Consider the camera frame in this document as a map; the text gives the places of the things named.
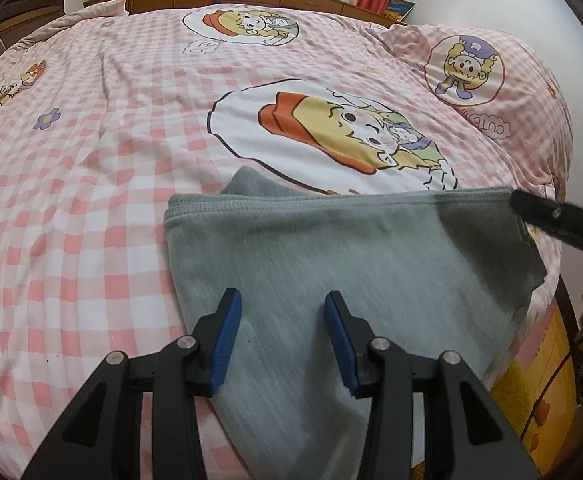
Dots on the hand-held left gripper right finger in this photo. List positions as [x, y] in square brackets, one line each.
[339, 340]

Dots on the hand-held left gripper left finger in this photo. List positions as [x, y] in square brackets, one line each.
[224, 340]

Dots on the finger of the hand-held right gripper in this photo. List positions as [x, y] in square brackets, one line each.
[546, 212]

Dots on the grey pants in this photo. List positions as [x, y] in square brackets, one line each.
[351, 270]

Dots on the pink checked cartoon pillow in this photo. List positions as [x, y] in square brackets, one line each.
[476, 75]

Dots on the pink checked cartoon blanket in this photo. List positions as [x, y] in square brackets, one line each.
[121, 160]

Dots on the blue and yellow book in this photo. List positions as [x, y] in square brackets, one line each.
[400, 10]

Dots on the brown wooden wardrobe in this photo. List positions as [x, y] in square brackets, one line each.
[6, 25]

